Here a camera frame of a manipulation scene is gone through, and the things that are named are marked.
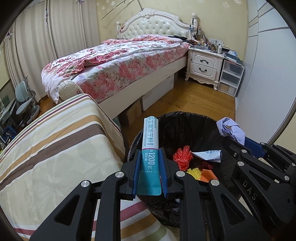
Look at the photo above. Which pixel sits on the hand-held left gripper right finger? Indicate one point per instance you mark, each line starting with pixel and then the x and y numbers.
pixel 163 171

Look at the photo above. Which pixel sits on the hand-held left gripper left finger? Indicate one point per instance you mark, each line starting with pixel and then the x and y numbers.
pixel 136 176

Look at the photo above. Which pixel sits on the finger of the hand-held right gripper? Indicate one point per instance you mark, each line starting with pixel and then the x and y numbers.
pixel 254 148
pixel 233 149

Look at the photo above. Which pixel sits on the lilac paper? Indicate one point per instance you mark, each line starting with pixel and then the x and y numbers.
pixel 231 129

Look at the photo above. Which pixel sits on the red foam fruit net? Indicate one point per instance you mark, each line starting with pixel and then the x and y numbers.
pixel 182 157

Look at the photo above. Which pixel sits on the white-grey squeeze tube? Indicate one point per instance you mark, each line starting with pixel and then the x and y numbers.
pixel 208 155

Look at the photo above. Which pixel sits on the teal and white sachet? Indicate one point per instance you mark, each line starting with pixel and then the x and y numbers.
pixel 149 148

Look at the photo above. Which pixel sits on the yellow foam fruit net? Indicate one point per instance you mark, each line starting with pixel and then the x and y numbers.
pixel 193 173

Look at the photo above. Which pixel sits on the dark red wrapper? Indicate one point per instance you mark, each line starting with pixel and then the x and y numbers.
pixel 205 166

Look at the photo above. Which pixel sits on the orange paper wrapper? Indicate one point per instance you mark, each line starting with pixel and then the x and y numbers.
pixel 209 176

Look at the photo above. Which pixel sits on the black-lined waste bin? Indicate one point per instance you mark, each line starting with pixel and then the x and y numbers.
pixel 185 129

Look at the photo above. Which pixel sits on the brown cardboard box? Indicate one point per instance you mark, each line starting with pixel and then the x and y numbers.
pixel 133 112

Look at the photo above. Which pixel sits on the clear plastic drawer unit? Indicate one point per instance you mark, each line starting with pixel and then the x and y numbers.
pixel 231 77

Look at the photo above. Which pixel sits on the white storage box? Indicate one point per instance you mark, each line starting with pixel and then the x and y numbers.
pixel 159 92

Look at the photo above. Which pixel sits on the white nightstand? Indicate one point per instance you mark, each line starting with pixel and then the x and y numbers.
pixel 205 66

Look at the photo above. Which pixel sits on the white wardrobe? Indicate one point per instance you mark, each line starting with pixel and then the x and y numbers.
pixel 268 58

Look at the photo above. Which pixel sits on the nightstand clutter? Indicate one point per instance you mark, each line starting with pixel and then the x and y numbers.
pixel 212 42

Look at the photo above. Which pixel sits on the white volleyball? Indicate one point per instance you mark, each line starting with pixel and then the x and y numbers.
pixel 69 89

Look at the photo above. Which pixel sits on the floral quilt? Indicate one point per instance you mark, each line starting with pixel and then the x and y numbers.
pixel 111 62

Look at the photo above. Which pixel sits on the blue crate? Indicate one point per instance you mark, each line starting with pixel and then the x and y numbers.
pixel 9 133

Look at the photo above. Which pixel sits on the grey desk chair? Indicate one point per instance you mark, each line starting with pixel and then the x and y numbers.
pixel 24 97

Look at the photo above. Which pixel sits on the study desk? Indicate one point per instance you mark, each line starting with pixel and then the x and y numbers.
pixel 7 111

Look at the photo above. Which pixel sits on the bed with white tufted headboard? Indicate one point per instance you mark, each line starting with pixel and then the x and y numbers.
pixel 152 25

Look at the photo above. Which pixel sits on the beige curtains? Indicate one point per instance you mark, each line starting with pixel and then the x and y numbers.
pixel 46 34

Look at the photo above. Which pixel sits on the fishing rod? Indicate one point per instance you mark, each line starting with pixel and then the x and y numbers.
pixel 120 8

